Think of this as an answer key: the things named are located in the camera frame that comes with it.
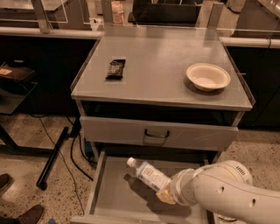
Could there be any black floor cable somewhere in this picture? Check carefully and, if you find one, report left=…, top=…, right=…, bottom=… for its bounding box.
left=29, top=112, right=98, bottom=215
left=218, top=214, right=235, bottom=222

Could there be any grey top drawer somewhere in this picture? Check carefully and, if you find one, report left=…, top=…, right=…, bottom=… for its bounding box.
left=80, top=116, right=238, bottom=151

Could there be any brown shoe upper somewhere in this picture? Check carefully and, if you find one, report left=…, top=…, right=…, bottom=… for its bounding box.
left=0, top=173, right=13, bottom=194

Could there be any brown shoe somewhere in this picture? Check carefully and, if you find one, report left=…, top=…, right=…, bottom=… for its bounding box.
left=0, top=204, right=45, bottom=224
left=0, top=173, right=13, bottom=194

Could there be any open grey middle drawer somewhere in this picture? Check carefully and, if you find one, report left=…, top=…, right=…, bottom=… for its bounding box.
left=70, top=150, right=220, bottom=224

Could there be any black metal stand leg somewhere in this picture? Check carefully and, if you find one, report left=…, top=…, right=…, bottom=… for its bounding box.
left=36, top=127, right=68, bottom=191

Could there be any black drawer handle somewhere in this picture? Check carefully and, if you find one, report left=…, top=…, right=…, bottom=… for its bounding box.
left=144, top=129, right=170, bottom=138

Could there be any black snack bar packet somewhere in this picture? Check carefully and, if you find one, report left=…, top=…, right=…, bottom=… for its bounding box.
left=106, top=59, right=126, bottom=81

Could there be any dark side table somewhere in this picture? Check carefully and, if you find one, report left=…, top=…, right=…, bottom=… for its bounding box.
left=0, top=83, right=53, bottom=157

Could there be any background bottle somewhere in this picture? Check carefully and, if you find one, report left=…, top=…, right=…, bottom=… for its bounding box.
left=111, top=1, right=124, bottom=25

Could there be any black floor cable right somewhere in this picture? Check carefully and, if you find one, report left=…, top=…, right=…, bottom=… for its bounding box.
left=218, top=214, right=235, bottom=222

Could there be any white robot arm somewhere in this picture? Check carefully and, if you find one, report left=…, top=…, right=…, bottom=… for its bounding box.
left=157, top=160, right=280, bottom=224

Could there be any brown shoe lower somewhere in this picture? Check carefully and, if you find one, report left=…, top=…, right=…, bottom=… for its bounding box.
left=0, top=204, right=45, bottom=224

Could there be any black background monitor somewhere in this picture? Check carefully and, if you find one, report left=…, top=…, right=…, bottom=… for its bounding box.
left=128, top=0, right=203, bottom=26

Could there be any white rail right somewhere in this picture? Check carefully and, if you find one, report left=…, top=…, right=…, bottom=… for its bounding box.
left=220, top=37, right=280, bottom=49

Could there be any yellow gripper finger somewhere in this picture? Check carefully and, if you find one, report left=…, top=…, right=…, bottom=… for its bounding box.
left=156, top=186, right=176, bottom=205

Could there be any white rail left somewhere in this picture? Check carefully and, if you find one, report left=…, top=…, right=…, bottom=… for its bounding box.
left=0, top=26, right=102, bottom=39

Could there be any white paper bowl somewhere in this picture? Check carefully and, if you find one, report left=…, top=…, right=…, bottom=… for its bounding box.
left=185, top=63, right=231, bottom=92

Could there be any black floor cable left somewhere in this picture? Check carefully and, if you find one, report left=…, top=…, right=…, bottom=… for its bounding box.
left=29, top=112, right=98, bottom=215

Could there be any blue label plastic bottle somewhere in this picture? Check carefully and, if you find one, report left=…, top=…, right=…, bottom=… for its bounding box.
left=127, top=157, right=171, bottom=192

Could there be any white rail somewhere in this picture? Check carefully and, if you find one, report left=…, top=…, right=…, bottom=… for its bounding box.
left=0, top=26, right=102, bottom=39
left=220, top=37, right=280, bottom=49

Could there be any grey drawer cabinet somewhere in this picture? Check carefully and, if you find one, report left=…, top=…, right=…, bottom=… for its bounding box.
left=71, top=26, right=254, bottom=163

